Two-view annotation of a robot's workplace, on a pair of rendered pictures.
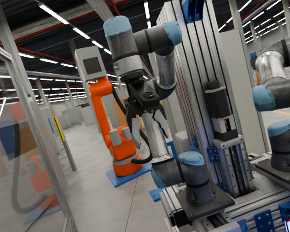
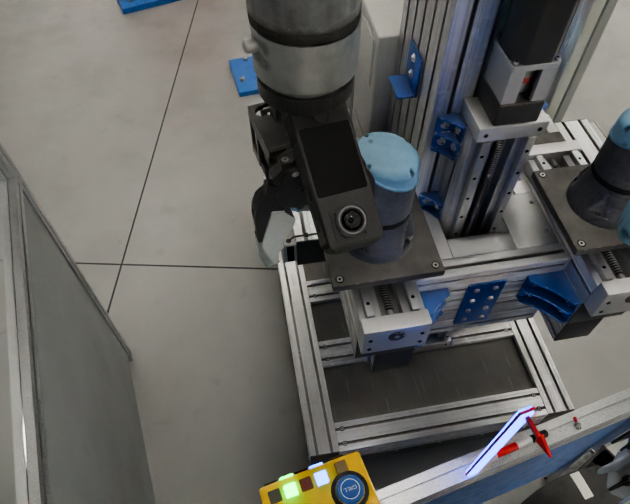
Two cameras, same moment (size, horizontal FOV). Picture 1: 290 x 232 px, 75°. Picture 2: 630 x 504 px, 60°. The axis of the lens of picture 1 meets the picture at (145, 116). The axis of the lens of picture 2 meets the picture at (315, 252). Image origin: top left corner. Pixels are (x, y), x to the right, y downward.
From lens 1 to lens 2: 37 cm
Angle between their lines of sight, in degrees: 47
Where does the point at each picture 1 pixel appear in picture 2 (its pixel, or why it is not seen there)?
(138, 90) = (320, 180)
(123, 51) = (304, 24)
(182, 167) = not seen: hidden behind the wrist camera
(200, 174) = (396, 208)
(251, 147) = not seen: hidden behind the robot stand
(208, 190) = (399, 237)
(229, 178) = (459, 199)
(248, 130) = not seen: outside the picture
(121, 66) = (280, 67)
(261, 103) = not seen: outside the picture
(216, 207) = (400, 276)
